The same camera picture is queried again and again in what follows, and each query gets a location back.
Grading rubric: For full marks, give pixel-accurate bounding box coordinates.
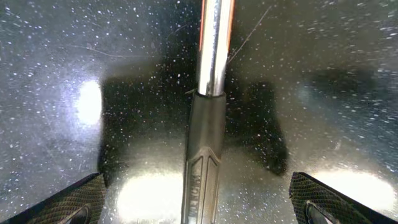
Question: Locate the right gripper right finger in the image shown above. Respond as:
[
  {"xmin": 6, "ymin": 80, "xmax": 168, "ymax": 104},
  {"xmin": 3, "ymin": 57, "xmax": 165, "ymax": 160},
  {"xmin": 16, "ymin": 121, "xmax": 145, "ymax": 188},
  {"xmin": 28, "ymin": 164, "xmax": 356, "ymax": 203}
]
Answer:
[{"xmin": 288, "ymin": 171, "xmax": 398, "ymax": 224}]

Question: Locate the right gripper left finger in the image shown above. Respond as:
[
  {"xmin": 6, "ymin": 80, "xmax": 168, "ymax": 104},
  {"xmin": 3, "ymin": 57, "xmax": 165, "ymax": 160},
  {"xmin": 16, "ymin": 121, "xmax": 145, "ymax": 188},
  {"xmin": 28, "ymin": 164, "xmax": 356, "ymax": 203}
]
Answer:
[{"xmin": 0, "ymin": 172, "xmax": 108, "ymax": 224}]

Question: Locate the hammer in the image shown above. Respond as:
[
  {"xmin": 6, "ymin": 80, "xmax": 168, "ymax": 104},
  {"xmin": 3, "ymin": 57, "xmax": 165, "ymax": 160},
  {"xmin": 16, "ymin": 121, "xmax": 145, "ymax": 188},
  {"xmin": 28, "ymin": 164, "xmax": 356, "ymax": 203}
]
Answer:
[{"xmin": 180, "ymin": 0, "xmax": 236, "ymax": 224}]

